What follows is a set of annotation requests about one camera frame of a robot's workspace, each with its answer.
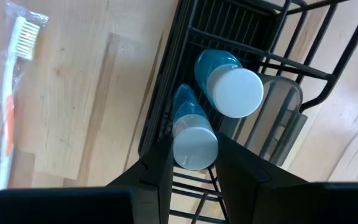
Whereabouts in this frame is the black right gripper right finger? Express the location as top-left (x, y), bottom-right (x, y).
top-left (215, 133), bottom-right (358, 224)

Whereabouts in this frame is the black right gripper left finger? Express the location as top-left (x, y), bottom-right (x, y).
top-left (0, 133), bottom-right (175, 224)

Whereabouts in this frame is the teal cup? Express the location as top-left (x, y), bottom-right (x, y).
top-left (172, 83), bottom-right (219, 171)

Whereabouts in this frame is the blue tube white cap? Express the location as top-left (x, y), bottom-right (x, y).
top-left (193, 49), bottom-right (265, 119)

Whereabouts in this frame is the orange white toothbrush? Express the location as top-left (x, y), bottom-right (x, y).
top-left (0, 1), bottom-right (50, 200)

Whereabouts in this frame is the black wire caddy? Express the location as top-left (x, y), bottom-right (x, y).
top-left (137, 0), bottom-right (358, 224)

